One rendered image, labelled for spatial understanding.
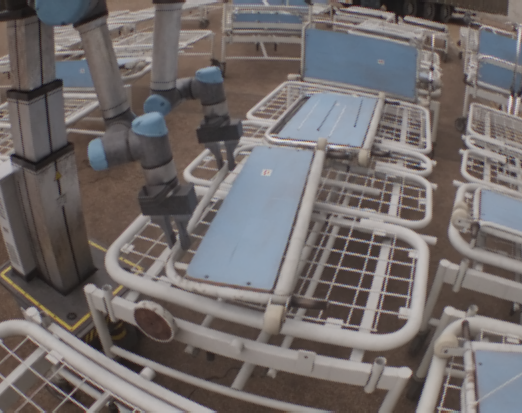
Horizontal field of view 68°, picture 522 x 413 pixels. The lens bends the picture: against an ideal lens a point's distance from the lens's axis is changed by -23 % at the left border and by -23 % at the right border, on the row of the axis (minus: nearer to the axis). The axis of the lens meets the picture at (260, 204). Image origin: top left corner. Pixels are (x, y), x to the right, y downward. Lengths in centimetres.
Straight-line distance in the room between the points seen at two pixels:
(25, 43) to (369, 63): 206
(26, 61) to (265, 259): 84
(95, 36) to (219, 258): 61
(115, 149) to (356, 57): 199
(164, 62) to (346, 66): 171
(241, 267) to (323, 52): 195
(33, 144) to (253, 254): 70
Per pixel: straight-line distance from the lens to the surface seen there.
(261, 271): 105
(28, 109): 131
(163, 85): 129
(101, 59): 111
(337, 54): 281
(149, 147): 102
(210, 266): 106
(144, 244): 224
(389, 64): 278
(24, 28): 128
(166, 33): 125
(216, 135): 144
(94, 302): 132
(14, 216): 156
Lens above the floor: 128
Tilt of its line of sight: 31 degrees down
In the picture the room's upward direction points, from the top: 2 degrees clockwise
